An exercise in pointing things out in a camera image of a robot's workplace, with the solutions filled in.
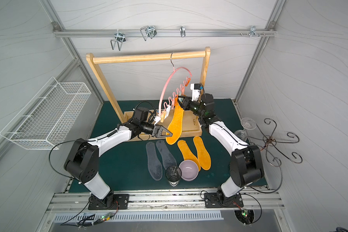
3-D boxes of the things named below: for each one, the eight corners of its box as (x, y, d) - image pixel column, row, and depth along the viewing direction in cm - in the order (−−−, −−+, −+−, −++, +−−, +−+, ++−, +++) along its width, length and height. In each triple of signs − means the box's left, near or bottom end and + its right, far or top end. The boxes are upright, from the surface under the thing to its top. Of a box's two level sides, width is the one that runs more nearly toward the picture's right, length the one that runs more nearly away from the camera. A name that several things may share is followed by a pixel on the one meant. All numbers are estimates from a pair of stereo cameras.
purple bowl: (179, 182, 81) (179, 179, 77) (179, 163, 89) (179, 159, 84) (198, 182, 82) (199, 179, 77) (196, 163, 89) (198, 159, 84)
